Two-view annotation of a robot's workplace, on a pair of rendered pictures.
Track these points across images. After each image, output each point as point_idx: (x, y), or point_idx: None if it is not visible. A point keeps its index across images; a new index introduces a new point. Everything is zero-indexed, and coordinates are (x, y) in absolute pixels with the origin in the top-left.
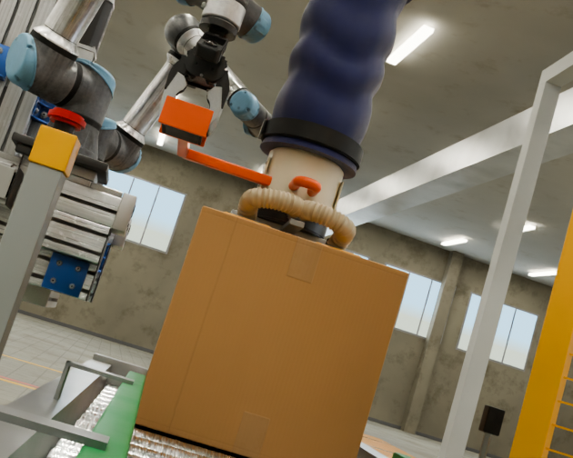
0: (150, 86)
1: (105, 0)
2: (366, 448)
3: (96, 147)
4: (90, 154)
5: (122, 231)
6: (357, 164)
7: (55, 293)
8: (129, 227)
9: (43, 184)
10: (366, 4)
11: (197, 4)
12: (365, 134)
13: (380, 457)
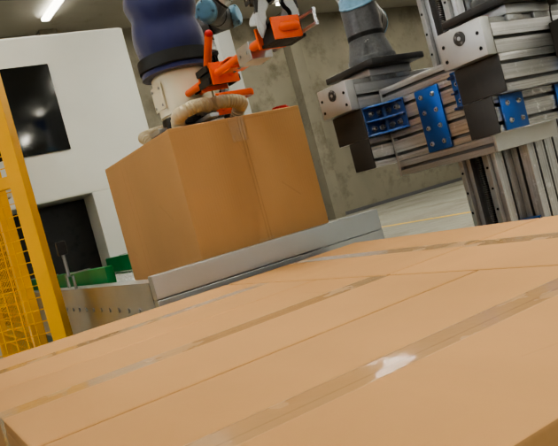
0: None
1: None
2: (135, 281)
3: (351, 55)
4: (348, 65)
5: (326, 120)
6: (140, 77)
7: (431, 154)
8: (441, 45)
9: None
10: None
11: (227, 28)
12: (136, 46)
13: (121, 282)
